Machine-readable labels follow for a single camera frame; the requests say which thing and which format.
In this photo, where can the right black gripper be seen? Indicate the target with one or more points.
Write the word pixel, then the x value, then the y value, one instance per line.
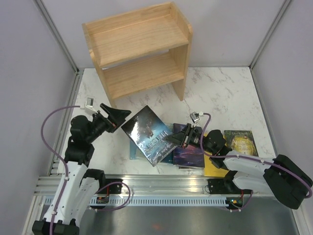
pixel 178 138

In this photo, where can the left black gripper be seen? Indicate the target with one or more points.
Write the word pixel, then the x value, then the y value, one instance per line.
pixel 116 117

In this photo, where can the Robinson Crusoe purple book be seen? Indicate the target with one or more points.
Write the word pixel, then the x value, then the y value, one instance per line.
pixel 190 157

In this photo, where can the Wuthering Heights dark blue book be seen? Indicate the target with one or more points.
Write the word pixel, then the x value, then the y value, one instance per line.
pixel 148 132

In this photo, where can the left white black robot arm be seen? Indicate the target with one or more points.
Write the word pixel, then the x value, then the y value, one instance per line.
pixel 78 183

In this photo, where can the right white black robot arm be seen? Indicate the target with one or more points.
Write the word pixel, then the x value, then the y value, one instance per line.
pixel 279 176

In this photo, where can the teal sea cover book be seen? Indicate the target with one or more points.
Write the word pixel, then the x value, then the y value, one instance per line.
pixel 169 158

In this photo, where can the black Moon and Sixpence book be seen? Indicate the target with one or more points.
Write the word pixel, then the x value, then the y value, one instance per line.
pixel 189 169

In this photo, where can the light blue book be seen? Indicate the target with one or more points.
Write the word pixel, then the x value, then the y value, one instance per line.
pixel 134 153

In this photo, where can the yellow book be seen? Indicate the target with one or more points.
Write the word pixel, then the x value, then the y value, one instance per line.
pixel 212 169

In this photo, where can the green gold fantasy book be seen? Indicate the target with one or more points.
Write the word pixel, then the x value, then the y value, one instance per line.
pixel 241 141

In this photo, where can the wooden two-tier shelf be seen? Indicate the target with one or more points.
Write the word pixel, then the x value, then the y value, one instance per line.
pixel 141 49

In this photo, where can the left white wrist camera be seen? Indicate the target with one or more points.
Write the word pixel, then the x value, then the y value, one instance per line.
pixel 89 106

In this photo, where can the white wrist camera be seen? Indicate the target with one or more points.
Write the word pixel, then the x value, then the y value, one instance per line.
pixel 89 106
pixel 196 117

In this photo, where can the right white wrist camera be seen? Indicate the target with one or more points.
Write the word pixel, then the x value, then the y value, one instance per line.
pixel 196 117

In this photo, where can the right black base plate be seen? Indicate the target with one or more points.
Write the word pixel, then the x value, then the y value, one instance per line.
pixel 216 186

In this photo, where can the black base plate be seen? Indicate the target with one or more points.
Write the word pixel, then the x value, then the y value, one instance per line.
pixel 216 186
pixel 107 188

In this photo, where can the aluminium mounting rail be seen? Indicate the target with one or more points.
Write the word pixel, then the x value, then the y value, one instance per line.
pixel 148 185

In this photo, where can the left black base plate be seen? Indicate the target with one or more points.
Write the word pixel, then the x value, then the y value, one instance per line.
pixel 107 188

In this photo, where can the white slotted cable duct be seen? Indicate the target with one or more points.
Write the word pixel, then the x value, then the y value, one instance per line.
pixel 116 200

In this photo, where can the left aluminium frame post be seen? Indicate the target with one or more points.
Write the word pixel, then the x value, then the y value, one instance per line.
pixel 56 34

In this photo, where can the aluminium frame post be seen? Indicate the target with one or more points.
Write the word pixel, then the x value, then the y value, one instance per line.
pixel 275 23
pixel 56 34

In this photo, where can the right aluminium frame post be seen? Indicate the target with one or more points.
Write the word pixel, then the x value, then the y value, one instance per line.
pixel 275 23

